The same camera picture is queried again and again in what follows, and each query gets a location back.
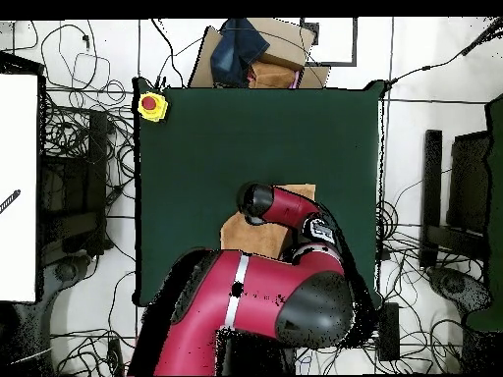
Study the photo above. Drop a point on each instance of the tan terry towel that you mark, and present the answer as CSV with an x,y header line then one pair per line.
x,y
251,237

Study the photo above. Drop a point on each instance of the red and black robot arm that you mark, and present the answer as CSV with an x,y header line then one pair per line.
x,y
267,290

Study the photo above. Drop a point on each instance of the dark green table cloth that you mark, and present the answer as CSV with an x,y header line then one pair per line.
x,y
235,137

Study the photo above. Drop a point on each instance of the orange folded cloth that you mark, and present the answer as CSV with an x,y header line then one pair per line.
x,y
271,76

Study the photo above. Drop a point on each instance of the yellow emergency stop button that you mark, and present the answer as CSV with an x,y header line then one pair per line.
x,y
157,114

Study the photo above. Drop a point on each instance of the black floor stand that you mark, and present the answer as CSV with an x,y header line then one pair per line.
x,y
432,176
98,176

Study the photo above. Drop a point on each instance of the blue denim jeans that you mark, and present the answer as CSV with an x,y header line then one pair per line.
x,y
235,51

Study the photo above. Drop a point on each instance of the brown cardboard box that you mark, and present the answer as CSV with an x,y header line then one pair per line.
x,y
287,43

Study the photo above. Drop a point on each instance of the black power strip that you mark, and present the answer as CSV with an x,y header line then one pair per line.
x,y
391,333

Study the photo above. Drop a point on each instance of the black floor base foot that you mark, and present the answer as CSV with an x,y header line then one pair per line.
x,y
65,271
459,286

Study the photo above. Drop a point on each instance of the striped black rod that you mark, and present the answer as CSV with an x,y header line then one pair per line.
x,y
10,201

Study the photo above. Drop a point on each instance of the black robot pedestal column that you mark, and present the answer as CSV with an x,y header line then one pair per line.
x,y
255,359

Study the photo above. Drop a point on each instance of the thin black rectangular frame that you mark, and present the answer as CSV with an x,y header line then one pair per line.
x,y
334,63

